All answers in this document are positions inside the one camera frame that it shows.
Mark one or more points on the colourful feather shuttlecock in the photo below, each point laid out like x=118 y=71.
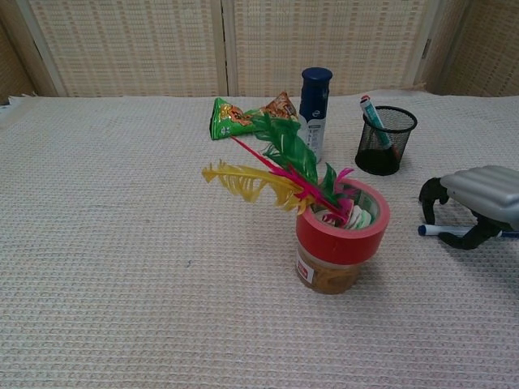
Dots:
x=292 y=146

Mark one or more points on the woven folding screen panel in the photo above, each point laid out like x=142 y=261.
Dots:
x=324 y=36
x=482 y=48
x=16 y=61
x=129 y=48

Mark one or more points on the blue marker pen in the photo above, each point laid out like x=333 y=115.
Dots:
x=431 y=230

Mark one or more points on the clear plastic jar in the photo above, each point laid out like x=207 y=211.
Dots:
x=328 y=279

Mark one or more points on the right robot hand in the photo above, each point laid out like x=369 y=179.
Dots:
x=486 y=190

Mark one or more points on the cream woven tablecloth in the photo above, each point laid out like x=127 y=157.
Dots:
x=121 y=243

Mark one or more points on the green white marker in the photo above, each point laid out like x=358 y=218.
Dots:
x=371 y=111

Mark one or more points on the white bottle with blue cap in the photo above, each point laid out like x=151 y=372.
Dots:
x=314 y=101

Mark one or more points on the green snack bag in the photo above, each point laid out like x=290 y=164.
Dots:
x=227 y=121

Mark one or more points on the orange snack bag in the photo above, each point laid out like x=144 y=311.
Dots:
x=281 y=106

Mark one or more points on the red tape roll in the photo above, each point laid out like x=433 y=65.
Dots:
x=340 y=245

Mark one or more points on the black mesh pen holder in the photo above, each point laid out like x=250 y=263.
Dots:
x=399 y=156

